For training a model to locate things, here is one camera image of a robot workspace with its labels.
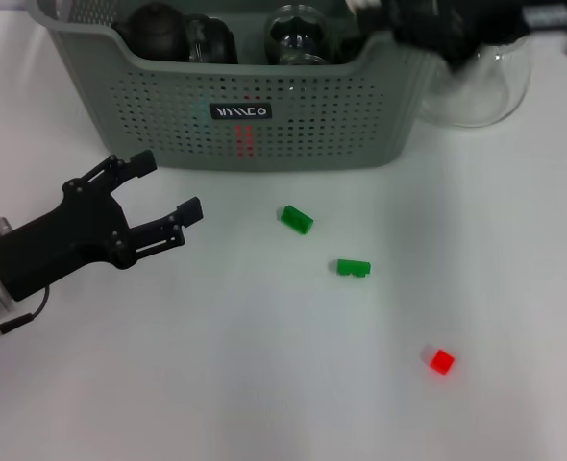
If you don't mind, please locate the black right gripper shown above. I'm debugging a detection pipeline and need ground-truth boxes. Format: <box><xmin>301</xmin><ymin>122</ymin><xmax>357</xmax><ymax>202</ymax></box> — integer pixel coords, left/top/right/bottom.
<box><xmin>357</xmin><ymin>0</ymin><xmax>530</xmax><ymax>69</ymax></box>

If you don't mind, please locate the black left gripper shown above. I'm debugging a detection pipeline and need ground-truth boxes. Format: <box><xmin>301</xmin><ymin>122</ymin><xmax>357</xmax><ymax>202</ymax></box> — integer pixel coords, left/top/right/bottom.
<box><xmin>0</xmin><ymin>149</ymin><xmax>205</xmax><ymax>303</ymax></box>

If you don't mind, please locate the small red square brick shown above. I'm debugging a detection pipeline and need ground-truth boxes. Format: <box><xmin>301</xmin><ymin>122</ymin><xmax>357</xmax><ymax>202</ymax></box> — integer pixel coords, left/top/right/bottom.
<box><xmin>422</xmin><ymin>343</ymin><xmax>456</xmax><ymax>376</ymax></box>

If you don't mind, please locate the grey perforated storage bin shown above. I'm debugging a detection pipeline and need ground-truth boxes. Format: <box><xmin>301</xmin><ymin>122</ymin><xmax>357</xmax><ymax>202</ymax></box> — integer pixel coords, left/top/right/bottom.
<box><xmin>26</xmin><ymin>0</ymin><xmax>471</xmax><ymax>174</ymax></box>

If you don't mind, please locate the glass teapot black lid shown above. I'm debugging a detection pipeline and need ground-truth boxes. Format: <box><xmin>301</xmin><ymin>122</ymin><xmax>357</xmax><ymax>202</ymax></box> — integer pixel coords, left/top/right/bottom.
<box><xmin>420</xmin><ymin>37</ymin><xmax>533</xmax><ymax>129</ymax></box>

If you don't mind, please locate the green sloped brick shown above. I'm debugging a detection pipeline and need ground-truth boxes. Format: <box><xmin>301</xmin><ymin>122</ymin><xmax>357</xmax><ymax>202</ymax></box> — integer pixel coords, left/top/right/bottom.
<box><xmin>277</xmin><ymin>205</ymin><xmax>315</xmax><ymax>236</ymax></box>

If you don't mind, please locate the dark clay teapot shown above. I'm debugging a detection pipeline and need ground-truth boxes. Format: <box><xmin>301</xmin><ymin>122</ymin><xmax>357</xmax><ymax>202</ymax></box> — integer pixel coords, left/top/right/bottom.
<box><xmin>112</xmin><ymin>2</ymin><xmax>188</xmax><ymax>62</ymax></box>

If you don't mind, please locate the green notched brick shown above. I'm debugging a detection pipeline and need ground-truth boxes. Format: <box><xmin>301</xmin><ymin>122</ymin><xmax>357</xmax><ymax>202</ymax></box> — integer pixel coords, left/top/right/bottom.
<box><xmin>332</xmin><ymin>257</ymin><xmax>373</xmax><ymax>279</ymax></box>

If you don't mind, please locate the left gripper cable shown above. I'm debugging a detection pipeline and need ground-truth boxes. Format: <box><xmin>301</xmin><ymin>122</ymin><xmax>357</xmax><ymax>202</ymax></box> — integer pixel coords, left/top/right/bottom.
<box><xmin>0</xmin><ymin>285</ymin><xmax>52</xmax><ymax>333</ymax></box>

